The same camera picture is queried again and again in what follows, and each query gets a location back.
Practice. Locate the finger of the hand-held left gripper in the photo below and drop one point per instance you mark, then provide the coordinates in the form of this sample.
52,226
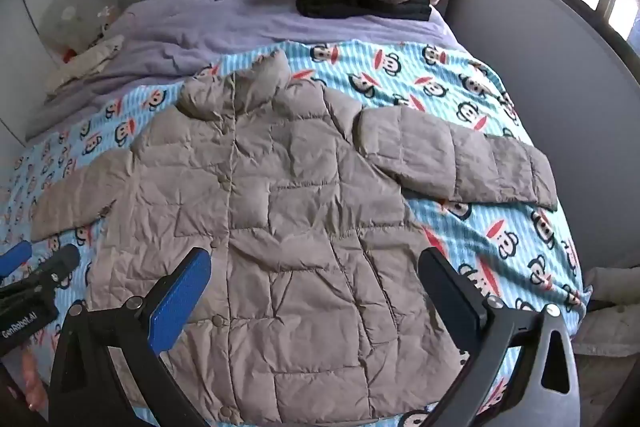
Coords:
15,255
61,261

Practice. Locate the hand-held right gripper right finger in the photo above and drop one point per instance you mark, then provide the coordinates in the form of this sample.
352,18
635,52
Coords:
450,294

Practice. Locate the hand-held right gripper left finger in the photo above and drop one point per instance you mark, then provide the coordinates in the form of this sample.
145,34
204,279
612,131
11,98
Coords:
180,294

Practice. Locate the beige puffer jacket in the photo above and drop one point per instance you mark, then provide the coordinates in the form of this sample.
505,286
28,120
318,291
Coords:
300,207

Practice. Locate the person's left hand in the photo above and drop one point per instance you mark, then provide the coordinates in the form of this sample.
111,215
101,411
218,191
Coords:
31,377

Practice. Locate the cream quilted cloth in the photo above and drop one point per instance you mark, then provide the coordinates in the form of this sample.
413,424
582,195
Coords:
90,57

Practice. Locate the small red item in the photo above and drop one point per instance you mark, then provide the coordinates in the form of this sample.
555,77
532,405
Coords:
70,53

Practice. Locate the monkey print striped blanket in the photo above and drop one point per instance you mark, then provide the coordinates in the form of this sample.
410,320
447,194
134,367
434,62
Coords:
450,72

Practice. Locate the white wardrobe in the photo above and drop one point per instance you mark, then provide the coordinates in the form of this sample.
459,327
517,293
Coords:
20,32

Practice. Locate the white electric fan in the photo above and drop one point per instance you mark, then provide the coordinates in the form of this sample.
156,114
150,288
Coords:
70,14

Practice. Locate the purple duvet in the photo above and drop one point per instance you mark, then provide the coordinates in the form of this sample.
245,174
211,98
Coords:
225,27

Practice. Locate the black folded garment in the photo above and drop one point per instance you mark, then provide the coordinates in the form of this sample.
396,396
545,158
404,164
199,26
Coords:
350,9

